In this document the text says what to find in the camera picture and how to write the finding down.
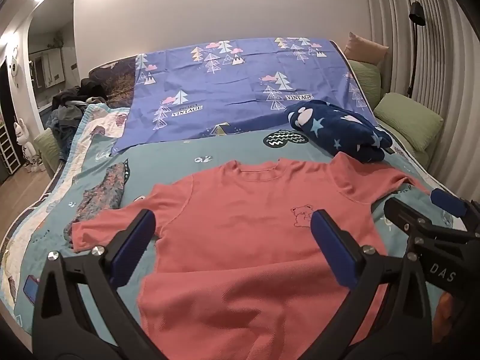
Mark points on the beige pleated curtain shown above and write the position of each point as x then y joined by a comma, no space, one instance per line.
450,82

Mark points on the pink t-shirt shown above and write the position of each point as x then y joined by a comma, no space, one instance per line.
243,232

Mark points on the navy star fleece garment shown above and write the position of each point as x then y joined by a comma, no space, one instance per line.
337,127

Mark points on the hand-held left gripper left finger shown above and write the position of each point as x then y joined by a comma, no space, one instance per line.
135,247

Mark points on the dark brown printed blanket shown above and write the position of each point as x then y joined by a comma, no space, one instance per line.
120,82

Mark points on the white ladder rack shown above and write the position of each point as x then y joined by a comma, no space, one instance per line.
9,153

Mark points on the beige pillow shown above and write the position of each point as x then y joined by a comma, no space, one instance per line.
365,48

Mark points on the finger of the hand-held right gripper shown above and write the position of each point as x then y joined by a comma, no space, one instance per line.
446,200
403,213

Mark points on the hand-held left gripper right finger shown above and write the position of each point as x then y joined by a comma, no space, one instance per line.
333,247

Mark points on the white wall ornament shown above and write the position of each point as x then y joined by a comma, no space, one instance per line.
13,65

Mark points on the purple tree print sheet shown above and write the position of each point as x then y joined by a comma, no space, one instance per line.
225,82

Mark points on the large green pillow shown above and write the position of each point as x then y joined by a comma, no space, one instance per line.
408,120

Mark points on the floral patterned garment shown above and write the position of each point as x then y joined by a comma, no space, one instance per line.
101,195

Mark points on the white cabinet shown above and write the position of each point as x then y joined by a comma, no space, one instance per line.
52,67

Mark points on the white bear figurine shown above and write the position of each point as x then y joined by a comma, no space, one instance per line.
26,142

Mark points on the pile of dark clothes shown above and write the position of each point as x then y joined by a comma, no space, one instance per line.
75,105

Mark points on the small green pillow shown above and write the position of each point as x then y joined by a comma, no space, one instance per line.
365,82

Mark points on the white blue-edged quilt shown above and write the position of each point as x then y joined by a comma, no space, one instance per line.
108,120

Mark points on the black floor lamp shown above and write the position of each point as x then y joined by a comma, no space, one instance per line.
416,11

